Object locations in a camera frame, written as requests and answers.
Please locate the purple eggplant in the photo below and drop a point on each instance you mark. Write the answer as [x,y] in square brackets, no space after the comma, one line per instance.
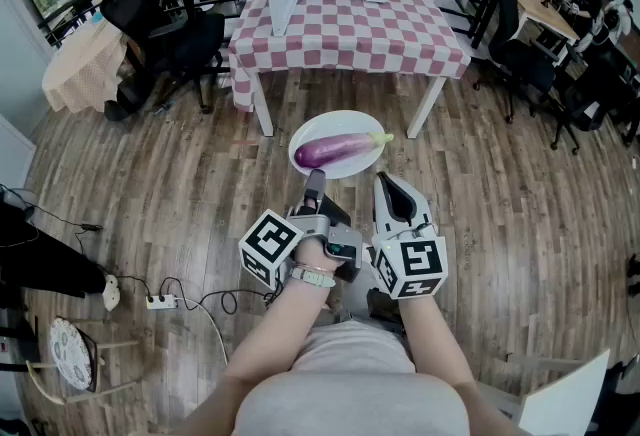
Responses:
[330,150]

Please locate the pale wristwatch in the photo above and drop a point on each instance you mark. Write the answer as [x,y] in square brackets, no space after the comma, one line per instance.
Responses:
[315,276]

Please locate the person's left forearm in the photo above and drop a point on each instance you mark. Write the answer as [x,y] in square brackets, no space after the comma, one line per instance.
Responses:
[270,339]

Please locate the wooden desk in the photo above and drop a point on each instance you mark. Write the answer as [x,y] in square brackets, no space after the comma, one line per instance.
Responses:
[545,11]

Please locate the white power strip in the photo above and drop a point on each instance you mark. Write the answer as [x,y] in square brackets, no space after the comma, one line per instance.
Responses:
[161,302]

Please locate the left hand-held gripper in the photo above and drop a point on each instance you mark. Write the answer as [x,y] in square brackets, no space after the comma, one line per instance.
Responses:
[270,244]

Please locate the person's right forearm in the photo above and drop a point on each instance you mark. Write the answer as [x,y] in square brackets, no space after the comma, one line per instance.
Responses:
[430,339]

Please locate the black office chair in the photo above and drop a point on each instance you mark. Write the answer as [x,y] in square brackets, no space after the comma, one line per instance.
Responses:
[165,39]
[585,99]
[520,59]

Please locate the table with checkered cloth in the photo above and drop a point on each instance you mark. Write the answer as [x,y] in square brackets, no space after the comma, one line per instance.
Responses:
[360,34]

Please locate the person's torso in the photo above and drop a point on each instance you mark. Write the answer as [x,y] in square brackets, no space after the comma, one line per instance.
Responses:
[350,389]

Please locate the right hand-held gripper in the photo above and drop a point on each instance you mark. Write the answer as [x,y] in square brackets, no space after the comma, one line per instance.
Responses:
[417,261]

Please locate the white oval plate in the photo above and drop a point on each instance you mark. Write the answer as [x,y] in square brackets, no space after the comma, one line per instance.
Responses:
[340,121]

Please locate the wooden stool with patterned cushion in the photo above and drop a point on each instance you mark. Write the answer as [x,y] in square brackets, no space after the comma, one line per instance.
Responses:
[67,354]

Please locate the round table with beige cloth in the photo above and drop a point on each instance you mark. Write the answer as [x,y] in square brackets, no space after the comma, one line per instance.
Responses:
[80,69]

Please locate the person's left hand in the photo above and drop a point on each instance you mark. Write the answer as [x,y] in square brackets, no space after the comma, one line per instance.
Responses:
[312,256]

